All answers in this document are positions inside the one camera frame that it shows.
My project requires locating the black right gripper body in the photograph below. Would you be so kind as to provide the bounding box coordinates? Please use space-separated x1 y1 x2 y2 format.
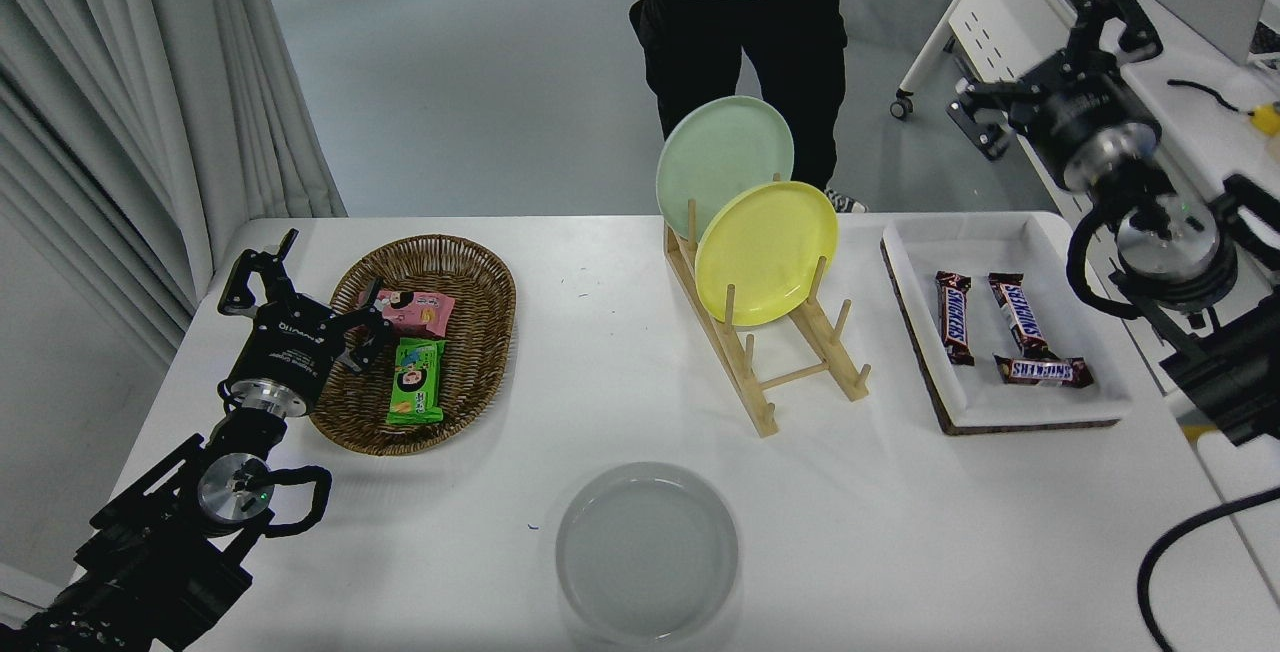
1008 54 1158 175

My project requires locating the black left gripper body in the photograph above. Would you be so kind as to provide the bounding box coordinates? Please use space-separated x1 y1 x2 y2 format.
232 298 345 395

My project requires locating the grey plate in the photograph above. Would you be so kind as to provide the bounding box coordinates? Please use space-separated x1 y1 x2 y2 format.
555 462 741 647

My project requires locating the pale green plate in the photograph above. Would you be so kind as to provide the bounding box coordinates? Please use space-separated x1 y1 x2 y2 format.
655 95 796 241

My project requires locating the yellow plate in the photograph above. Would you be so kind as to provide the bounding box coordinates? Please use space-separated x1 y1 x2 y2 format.
694 180 839 328

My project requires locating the wooden plate rack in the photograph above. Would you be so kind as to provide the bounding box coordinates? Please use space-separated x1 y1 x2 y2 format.
664 197 871 438

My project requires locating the pink snack pack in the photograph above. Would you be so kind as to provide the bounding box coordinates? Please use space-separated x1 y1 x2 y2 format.
358 287 456 338

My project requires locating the white desk with perforated panel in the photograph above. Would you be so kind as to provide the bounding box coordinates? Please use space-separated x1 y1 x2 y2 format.
890 0 1280 423

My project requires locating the green snack pack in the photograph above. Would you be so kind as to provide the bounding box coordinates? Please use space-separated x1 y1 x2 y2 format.
386 337 447 426

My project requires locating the brown wicker basket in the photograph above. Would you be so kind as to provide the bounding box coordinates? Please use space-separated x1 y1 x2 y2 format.
308 234 517 457

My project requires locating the white tray with cork base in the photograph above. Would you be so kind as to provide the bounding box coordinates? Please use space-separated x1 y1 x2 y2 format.
880 212 1136 435

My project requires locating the brown Snickers bar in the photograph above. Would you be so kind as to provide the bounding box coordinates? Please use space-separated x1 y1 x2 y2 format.
988 272 1051 358
993 353 1094 389
935 271 976 366

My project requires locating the white curtain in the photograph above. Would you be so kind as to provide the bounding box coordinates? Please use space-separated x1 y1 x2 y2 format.
0 0 348 373

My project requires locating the person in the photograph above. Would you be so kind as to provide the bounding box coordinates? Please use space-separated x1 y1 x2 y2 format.
628 0 869 215

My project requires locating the white side table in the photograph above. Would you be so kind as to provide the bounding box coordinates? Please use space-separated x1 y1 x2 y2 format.
1195 429 1280 583

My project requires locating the black cable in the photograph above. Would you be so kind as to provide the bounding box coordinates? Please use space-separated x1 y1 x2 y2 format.
1166 79 1256 118

